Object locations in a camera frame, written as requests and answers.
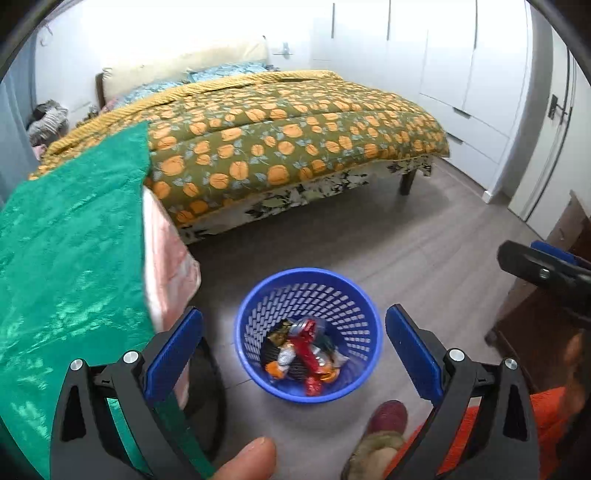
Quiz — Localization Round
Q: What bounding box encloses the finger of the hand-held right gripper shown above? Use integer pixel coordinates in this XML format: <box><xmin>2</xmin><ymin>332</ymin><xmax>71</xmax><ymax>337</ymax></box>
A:
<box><xmin>498</xmin><ymin>241</ymin><xmax>591</xmax><ymax>319</ymax></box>
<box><xmin>531</xmin><ymin>240</ymin><xmax>591</xmax><ymax>269</ymax></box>

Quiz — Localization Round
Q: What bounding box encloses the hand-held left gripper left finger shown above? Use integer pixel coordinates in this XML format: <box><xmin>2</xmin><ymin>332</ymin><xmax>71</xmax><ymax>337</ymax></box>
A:
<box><xmin>50</xmin><ymin>305</ymin><xmax>204</xmax><ymax>480</ymax></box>

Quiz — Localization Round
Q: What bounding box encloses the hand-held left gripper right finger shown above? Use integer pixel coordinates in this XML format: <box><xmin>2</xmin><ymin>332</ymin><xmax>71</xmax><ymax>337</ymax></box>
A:
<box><xmin>385</xmin><ymin>304</ymin><xmax>541</xmax><ymax>480</ymax></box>

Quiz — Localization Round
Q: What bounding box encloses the blue plastic basket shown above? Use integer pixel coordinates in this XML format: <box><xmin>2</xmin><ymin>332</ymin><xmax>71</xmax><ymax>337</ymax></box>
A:
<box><xmin>235</xmin><ymin>268</ymin><xmax>385</xmax><ymax>404</ymax></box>

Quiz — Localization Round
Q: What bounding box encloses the dark green wrapper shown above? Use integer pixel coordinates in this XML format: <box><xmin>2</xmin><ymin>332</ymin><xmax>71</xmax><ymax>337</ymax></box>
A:
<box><xmin>322</xmin><ymin>333</ymin><xmax>347</xmax><ymax>358</ymax></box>

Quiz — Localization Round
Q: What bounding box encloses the red snack wrapper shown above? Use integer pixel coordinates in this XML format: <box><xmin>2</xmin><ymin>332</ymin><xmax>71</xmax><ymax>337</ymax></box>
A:
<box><xmin>295</xmin><ymin>337</ymin><xmax>325</xmax><ymax>397</ymax></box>

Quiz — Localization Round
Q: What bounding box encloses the orange and silver wrapper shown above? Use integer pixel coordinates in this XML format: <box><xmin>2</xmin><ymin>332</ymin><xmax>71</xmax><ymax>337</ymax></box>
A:
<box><xmin>265</xmin><ymin>344</ymin><xmax>297</xmax><ymax>380</ymax></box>

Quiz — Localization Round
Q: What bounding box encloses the crushed red can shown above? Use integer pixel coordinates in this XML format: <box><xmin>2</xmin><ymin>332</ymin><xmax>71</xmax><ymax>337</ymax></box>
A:
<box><xmin>288</xmin><ymin>318</ymin><xmax>326</xmax><ymax>340</ymax></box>

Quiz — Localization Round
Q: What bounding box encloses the person's right forearm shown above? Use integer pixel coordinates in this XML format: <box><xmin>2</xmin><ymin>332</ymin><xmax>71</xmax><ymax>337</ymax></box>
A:
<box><xmin>563</xmin><ymin>330</ymin><xmax>591</xmax><ymax>407</ymax></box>

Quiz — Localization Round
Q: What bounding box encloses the person's left hand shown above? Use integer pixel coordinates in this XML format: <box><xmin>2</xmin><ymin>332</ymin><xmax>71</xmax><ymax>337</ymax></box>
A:
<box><xmin>213</xmin><ymin>436</ymin><xmax>278</xmax><ymax>480</ymax></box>

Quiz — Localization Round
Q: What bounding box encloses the brown wooden cabinet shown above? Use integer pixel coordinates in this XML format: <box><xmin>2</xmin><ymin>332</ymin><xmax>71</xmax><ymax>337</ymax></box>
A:
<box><xmin>485</xmin><ymin>189</ymin><xmax>591</xmax><ymax>393</ymax></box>

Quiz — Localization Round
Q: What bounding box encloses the maroon fuzzy slipper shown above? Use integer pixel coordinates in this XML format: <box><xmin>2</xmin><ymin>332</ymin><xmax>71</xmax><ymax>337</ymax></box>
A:
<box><xmin>342</xmin><ymin>399</ymin><xmax>410</xmax><ymax>480</ymax></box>

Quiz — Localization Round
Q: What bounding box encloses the white door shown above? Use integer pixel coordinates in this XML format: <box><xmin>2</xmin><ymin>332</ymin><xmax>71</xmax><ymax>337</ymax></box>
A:
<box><xmin>508</xmin><ymin>28</ymin><xmax>587</xmax><ymax>241</ymax></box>

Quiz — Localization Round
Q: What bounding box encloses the pale pink undercloth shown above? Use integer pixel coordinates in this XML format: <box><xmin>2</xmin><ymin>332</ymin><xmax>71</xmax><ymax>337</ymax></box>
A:
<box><xmin>141</xmin><ymin>188</ymin><xmax>202</xmax><ymax>411</ymax></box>

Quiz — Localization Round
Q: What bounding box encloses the orange knit clothing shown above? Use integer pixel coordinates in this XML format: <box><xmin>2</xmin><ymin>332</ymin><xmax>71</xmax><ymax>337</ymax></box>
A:
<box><xmin>383</xmin><ymin>388</ymin><xmax>570</xmax><ymax>480</ymax></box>

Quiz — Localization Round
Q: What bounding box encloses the green patterned tablecloth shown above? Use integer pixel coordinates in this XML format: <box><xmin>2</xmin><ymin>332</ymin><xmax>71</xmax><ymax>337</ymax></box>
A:
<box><xmin>0</xmin><ymin>121</ymin><xmax>218</xmax><ymax>480</ymax></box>

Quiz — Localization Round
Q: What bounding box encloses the floral bed skirt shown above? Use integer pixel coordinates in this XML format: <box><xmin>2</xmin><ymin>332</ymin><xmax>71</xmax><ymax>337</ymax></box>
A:
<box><xmin>178</xmin><ymin>154</ymin><xmax>435</xmax><ymax>245</ymax></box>

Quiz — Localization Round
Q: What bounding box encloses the white wardrobe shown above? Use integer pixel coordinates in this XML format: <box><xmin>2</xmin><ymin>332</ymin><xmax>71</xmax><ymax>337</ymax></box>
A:
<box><xmin>309</xmin><ymin>0</ymin><xmax>532</xmax><ymax>197</ymax></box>

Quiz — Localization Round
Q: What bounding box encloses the bed with orange-flower quilt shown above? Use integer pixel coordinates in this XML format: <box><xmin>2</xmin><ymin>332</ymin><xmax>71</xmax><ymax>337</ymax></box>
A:
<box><xmin>28</xmin><ymin>69</ymin><xmax>451</xmax><ymax>227</ymax></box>

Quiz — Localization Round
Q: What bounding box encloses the pile of clothes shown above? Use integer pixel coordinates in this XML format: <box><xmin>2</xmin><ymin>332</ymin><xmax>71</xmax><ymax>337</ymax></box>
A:
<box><xmin>27</xmin><ymin>102</ymin><xmax>70</xmax><ymax>145</ymax></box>

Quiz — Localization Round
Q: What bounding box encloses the teal floral pillow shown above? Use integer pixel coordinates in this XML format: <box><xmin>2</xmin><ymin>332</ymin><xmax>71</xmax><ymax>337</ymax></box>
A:
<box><xmin>115</xmin><ymin>79</ymin><xmax>195</xmax><ymax>108</ymax></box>
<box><xmin>191</xmin><ymin>61</ymin><xmax>271</xmax><ymax>83</ymax></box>

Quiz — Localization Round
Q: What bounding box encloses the grey-blue curtain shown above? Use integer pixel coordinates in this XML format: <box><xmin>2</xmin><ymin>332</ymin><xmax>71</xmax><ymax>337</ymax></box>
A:
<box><xmin>0</xmin><ymin>46</ymin><xmax>38</xmax><ymax>199</ymax></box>

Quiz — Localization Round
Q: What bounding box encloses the cream padded headboard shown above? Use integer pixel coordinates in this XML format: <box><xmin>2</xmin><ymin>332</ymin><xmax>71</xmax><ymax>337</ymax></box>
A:
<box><xmin>96</xmin><ymin>39</ymin><xmax>269</xmax><ymax>100</ymax></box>

